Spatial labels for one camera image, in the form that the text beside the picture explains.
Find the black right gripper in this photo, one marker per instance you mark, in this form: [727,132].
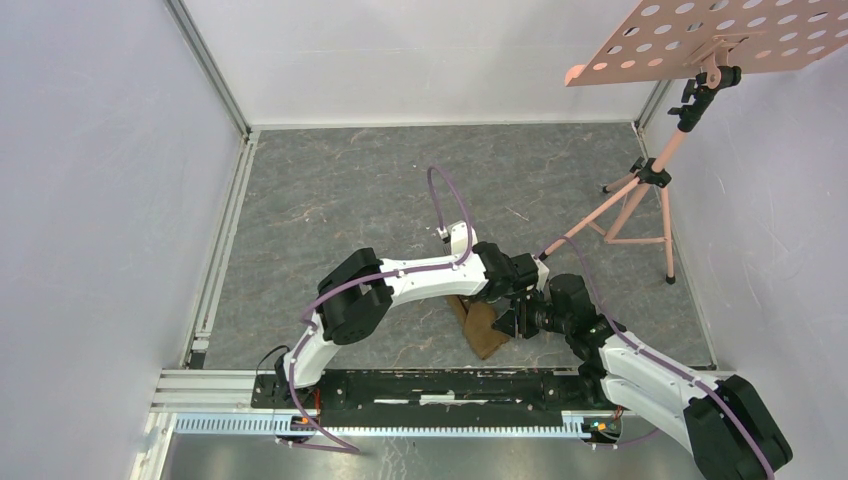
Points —
[524,329]

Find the brown cloth napkin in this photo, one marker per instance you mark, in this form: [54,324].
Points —
[476,320]

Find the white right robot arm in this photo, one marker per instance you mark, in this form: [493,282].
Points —
[723,423]

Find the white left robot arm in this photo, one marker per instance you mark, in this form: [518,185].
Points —
[355,297]

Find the pink music stand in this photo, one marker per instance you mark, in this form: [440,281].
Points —
[692,51]

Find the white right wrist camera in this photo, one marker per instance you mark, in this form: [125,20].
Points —
[542,273]

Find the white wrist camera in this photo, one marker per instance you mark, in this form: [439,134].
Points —
[457,239]
[542,273]

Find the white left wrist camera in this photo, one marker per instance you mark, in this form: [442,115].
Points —
[457,239]

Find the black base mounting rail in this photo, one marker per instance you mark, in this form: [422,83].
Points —
[534,397]

